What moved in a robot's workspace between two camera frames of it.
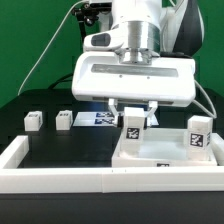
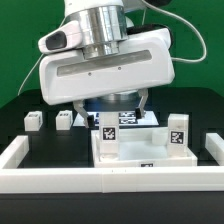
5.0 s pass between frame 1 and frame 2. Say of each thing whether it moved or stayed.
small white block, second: stayed
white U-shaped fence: stayed
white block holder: moved
